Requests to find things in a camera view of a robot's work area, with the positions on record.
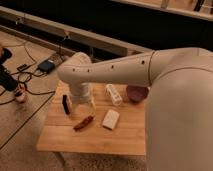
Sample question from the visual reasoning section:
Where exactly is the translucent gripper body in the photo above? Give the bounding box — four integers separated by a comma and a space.
71, 94, 95, 109

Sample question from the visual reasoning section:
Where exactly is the white ceramic cup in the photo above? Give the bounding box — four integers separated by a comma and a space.
106, 84, 122, 106

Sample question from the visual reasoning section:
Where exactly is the person's dark sleeve forearm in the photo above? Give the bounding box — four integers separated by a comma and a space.
0, 47, 18, 91

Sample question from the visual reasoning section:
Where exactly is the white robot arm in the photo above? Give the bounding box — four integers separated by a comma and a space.
58, 47, 213, 171

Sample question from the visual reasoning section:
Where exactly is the person's hand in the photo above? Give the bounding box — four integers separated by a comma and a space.
14, 84, 27, 103

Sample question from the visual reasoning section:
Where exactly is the brown sausage toy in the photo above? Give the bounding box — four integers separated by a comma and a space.
73, 116, 94, 131

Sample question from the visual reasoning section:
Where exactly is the wooden table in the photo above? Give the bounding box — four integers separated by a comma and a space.
37, 82, 146, 155

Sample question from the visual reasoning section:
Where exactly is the white rectangular block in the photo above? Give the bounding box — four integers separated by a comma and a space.
102, 110, 120, 130

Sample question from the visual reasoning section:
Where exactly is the black power adapter box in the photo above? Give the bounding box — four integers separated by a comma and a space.
37, 60, 55, 73

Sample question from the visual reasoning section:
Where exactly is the maroon bowl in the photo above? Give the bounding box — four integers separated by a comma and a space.
126, 85, 149, 103

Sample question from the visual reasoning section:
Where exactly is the black floor cable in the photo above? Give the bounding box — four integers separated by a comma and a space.
0, 41, 68, 106

